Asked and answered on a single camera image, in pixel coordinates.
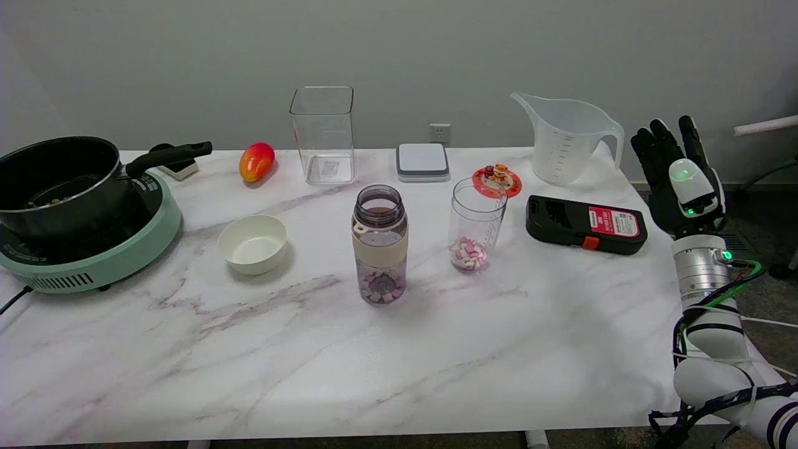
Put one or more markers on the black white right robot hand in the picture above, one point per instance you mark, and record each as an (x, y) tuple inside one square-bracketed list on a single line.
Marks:
[(670, 199)]

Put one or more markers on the small clear cup with candies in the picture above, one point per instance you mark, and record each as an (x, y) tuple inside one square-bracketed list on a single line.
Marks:
[(477, 226)]

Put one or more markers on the large clear measuring jug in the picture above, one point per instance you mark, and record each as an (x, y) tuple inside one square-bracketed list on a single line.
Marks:
[(564, 146)]

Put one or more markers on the black box with red label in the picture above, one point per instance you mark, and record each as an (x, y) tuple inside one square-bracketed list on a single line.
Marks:
[(583, 224)]

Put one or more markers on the white pipe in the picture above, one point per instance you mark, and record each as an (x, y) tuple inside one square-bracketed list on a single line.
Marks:
[(765, 125)]

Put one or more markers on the red round coaster with figurine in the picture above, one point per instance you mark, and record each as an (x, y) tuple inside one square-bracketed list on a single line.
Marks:
[(499, 181)]

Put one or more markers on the grey white square lid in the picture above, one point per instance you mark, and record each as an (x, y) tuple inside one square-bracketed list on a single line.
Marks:
[(423, 161)]

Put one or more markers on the white table leg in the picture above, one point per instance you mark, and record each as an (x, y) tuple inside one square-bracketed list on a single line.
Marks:
[(198, 444), (536, 439)]

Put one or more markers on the clear bottle with beige sleeve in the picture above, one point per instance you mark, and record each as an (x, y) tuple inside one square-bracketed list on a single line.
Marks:
[(380, 246)]

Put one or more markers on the clear square container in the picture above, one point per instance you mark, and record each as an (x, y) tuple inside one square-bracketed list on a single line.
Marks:
[(323, 137)]

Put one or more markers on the red yellow mango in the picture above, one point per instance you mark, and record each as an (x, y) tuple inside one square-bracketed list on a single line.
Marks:
[(256, 161)]

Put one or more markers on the white bowl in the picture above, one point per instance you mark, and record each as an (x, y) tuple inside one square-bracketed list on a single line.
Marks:
[(252, 244)]

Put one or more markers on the black white power adapter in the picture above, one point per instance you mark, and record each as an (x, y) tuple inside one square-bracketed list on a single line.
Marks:
[(181, 168)]

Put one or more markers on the green induction cooker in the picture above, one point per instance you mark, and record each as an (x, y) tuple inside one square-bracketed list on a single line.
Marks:
[(106, 255)]

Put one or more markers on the white wall socket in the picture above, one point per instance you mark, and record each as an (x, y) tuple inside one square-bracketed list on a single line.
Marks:
[(439, 133)]

